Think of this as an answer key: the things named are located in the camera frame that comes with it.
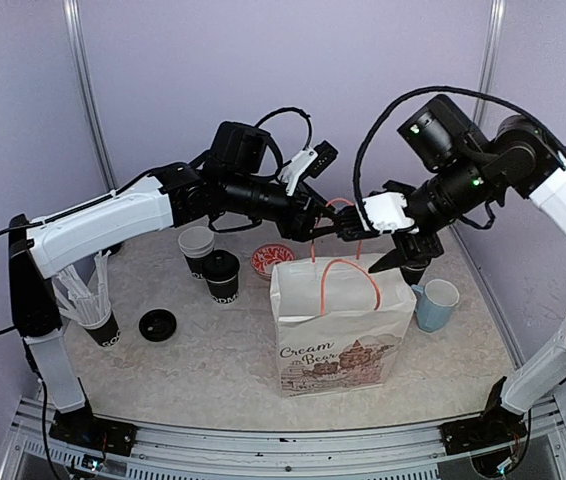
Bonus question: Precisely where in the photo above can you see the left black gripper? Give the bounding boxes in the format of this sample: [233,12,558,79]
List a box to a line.
[223,170,347,240]

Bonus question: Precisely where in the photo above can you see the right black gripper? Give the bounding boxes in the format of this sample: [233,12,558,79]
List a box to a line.
[372,149,502,269]

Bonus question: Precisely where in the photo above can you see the black paper coffee cup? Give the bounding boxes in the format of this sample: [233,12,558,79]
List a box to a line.
[400,264,429,286]
[204,272,239,304]

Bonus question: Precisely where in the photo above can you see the white paper takeout bag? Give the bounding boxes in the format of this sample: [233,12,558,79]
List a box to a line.
[269,252,416,397]

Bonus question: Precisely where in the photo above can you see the stack of black paper cups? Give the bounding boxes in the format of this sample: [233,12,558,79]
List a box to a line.
[178,226,215,279]

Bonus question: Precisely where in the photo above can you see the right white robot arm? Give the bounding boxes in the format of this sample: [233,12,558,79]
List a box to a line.
[353,86,566,444]

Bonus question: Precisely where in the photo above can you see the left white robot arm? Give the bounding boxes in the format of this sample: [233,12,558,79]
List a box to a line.
[3,121,338,445]

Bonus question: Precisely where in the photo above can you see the light blue ceramic mug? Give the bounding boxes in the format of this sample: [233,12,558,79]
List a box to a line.
[411,279,460,333]

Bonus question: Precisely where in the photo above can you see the red patterned white bowl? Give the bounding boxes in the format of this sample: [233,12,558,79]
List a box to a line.
[250,243,296,280]

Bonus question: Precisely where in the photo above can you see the stack of black cup lids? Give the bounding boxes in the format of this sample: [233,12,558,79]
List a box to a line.
[138,309,177,343]

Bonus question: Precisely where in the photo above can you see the cup holding wrapped straws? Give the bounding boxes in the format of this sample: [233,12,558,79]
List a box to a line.
[52,251,120,348]

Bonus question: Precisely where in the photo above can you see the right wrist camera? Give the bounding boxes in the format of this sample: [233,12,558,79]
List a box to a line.
[335,192,417,241]

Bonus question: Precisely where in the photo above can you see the aluminium front frame rail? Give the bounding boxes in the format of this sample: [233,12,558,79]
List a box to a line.
[0,396,566,479]

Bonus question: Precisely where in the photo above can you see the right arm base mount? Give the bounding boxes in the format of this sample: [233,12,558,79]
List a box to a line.
[440,377,528,455]

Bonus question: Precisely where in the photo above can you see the right rear aluminium post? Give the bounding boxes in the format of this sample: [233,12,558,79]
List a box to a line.
[470,0,507,126]

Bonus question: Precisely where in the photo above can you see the aluminium post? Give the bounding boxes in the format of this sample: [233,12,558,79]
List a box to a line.
[470,0,507,126]
[63,0,118,190]

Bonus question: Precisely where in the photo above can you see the left rear aluminium post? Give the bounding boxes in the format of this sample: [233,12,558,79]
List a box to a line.
[63,0,118,190]

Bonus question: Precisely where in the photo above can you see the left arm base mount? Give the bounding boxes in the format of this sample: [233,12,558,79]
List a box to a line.
[49,404,137,457]

